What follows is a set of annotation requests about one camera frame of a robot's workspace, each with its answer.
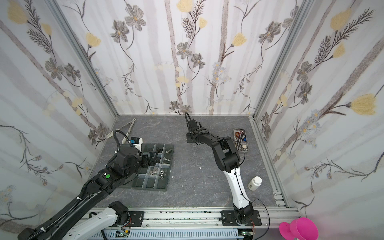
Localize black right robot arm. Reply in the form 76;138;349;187
18;147;156;240

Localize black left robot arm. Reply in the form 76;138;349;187
185;113;254;225

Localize transparent grey organizer box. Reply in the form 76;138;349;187
121;143;175;192

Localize cream silicone kitchen tongs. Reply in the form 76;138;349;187
117;118;137;146

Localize white plastic bottle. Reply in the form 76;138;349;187
248;176;263;191

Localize pink plastic bowl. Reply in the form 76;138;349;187
279;222;296;240
290;218;319;240

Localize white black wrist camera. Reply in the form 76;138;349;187
130;137;143;151

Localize red handled scissors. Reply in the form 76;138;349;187
235;131;245;140

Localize aluminium rail base frame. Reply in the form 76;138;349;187
88;207;300;240

